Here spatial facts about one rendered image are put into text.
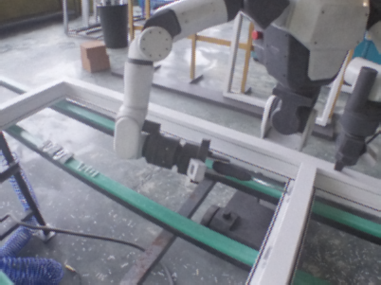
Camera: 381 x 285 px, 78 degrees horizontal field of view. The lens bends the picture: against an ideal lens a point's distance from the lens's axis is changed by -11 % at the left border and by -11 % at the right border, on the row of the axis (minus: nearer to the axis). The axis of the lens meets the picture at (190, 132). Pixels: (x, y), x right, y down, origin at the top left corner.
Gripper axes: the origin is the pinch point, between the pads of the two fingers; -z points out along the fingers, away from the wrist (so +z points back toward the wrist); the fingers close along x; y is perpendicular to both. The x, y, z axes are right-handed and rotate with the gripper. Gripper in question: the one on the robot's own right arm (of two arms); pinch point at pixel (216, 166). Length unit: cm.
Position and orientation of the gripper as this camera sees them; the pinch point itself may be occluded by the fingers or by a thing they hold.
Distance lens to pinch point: 68.3
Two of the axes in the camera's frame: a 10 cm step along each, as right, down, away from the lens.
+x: 2.6, -9.5, -1.8
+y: 1.1, -1.5, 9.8
